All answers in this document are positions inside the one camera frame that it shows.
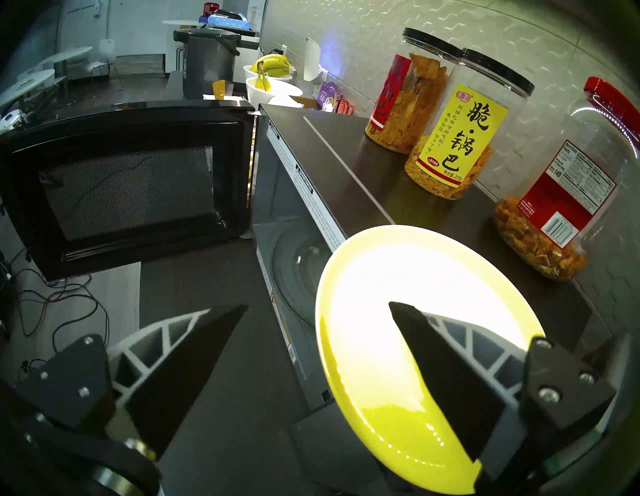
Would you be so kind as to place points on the yellow banana bunch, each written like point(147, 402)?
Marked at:
point(272, 64)

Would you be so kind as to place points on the white chair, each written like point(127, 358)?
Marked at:
point(102, 55)

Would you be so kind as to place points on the black silver microwave oven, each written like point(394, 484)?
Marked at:
point(350, 175)

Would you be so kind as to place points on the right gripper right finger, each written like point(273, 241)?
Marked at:
point(460, 385)

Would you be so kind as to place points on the small white bowl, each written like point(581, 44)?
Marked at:
point(280, 76)

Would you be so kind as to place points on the large clear jar red lid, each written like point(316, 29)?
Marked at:
point(570, 200)

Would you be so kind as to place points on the purple snack packet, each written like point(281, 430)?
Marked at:
point(327, 94)

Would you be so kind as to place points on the snack jar red label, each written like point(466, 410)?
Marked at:
point(405, 110)

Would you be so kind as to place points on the snack jar yellow label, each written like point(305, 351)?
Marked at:
point(465, 135)

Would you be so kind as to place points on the large white bowl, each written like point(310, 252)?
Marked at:
point(280, 92)

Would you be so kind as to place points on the blue tissue box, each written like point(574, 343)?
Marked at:
point(227, 21)

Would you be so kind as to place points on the white round table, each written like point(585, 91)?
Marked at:
point(70, 52)
point(25, 85)

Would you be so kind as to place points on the glass microwave turntable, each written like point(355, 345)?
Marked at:
point(295, 270)

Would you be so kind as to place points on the red mug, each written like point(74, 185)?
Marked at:
point(211, 8)

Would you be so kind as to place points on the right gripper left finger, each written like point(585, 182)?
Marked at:
point(165, 380)

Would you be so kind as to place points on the yellow plate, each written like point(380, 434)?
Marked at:
point(380, 325)

